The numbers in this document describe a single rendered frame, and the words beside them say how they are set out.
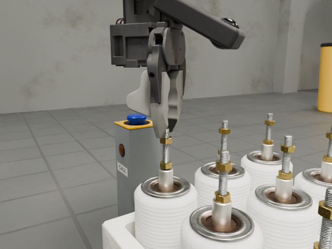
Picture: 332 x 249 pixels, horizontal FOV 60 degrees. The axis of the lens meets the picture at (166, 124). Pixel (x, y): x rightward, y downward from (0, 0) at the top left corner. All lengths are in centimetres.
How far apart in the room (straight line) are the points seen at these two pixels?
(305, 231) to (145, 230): 21
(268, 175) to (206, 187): 13
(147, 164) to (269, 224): 27
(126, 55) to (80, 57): 243
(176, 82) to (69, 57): 242
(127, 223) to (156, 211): 10
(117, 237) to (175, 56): 28
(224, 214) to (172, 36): 23
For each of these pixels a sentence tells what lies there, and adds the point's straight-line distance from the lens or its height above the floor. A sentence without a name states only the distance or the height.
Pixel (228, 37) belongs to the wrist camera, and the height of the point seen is 46.
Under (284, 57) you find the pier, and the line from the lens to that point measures 421.
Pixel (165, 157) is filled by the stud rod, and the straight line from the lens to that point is 42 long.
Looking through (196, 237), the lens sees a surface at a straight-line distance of 34.
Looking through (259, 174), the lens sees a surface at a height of 23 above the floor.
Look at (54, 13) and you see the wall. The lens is 281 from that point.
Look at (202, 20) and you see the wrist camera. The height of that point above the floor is 48.
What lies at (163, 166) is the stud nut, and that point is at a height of 29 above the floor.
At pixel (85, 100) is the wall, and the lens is 286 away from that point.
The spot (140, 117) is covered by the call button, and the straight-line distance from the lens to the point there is 57.
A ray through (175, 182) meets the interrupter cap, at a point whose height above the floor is 25.
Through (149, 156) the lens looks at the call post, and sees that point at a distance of 58.
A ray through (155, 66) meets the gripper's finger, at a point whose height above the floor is 43.
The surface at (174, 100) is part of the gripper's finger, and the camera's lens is 42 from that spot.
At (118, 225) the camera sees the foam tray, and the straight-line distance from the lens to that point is 49.
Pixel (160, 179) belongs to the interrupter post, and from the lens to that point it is 43.
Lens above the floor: 44
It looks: 13 degrees down
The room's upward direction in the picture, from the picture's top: straight up
